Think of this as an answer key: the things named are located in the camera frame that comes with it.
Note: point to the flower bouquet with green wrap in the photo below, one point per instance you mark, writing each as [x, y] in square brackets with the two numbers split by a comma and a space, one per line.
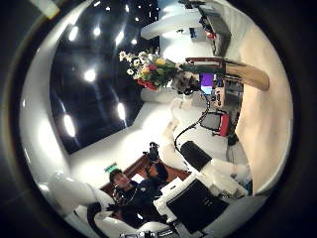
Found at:
[155, 71]

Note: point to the gold cylindrical vase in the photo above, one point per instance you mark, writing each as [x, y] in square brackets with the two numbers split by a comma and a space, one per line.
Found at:
[247, 74]

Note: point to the computer monitor purple screen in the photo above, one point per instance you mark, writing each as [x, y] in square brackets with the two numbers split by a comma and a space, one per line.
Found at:
[207, 81]

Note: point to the wooden office desk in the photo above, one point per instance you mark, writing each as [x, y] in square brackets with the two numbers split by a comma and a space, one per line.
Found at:
[218, 36]

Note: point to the operator in dark clothes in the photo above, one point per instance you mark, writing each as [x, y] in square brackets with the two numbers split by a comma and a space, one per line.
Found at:
[138, 195]

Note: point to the green exit sign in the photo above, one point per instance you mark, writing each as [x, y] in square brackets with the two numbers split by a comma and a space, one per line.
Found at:
[111, 167]

